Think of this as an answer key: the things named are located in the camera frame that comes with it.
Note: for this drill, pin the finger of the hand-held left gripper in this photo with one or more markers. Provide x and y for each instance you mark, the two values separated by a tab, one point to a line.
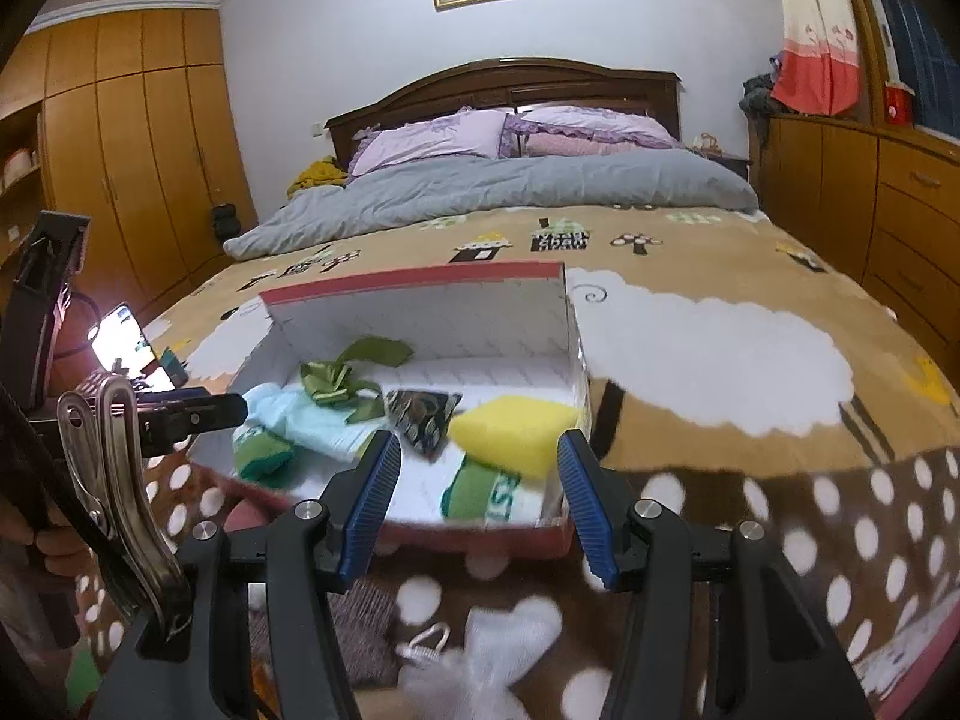
202	411

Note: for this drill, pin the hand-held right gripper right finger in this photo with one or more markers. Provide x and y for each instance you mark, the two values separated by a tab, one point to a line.
589	510

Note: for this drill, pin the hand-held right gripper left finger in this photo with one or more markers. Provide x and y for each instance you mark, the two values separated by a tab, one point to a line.
367	517

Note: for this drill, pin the green and white sock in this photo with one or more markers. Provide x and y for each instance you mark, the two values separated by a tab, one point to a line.
480	491
259	457

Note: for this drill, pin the light blue cloth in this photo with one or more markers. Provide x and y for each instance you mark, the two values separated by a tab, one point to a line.
315	431

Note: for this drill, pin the yellow sponge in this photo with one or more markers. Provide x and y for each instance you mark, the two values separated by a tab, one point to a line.
510	431

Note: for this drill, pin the black patterned sock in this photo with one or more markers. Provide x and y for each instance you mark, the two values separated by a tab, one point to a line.
420	416

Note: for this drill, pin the green ribbon bow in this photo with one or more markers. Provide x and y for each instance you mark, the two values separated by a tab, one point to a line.
330	382

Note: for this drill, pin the pink cardboard box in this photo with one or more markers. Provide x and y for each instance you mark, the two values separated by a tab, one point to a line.
450	315

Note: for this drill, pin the person's left hand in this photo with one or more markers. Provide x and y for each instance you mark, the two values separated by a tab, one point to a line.
56	551

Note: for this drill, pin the smartphone with lit screen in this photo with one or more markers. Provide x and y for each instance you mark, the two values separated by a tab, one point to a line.
120	337

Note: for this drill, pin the dark fuzzy cloth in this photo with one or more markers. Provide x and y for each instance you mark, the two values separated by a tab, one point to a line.
367	622

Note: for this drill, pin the white mesh bath pouf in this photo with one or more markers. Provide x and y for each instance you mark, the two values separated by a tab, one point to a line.
480	660

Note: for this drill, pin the wooden wardrobe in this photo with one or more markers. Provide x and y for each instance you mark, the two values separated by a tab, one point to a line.
150	150

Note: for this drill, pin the small black object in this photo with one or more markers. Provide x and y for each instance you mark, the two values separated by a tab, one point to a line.
225	223

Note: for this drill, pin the brown spotted printed blanket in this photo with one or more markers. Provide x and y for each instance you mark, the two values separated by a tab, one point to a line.
712	360

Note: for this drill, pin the yellow cloth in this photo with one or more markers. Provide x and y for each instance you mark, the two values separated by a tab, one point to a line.
319	176

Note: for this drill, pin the grey duvet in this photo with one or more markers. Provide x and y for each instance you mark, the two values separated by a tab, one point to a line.
525	180

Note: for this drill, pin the pink pillow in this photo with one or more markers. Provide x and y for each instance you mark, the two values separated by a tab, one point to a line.
559	144

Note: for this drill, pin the dark wooden nightstand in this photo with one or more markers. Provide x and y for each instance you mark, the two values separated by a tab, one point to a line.
727	165

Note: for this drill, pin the lilac frilled pillow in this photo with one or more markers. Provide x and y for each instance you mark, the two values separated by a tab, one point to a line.
600	120

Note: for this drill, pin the wooden drawer cabinet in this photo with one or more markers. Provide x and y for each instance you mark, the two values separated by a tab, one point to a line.
847	180

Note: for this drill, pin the dark wooden headboard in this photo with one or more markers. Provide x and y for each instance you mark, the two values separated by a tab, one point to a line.
510	75

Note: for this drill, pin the dark clothes pile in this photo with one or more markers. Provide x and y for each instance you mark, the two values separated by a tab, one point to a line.
757	97

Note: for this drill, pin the red cup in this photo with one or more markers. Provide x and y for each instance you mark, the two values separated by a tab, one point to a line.
898	105

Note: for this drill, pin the floral curtain with red hem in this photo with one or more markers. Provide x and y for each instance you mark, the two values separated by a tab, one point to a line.
817	30

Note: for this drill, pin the dark window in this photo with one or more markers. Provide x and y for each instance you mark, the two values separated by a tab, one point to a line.
915	30

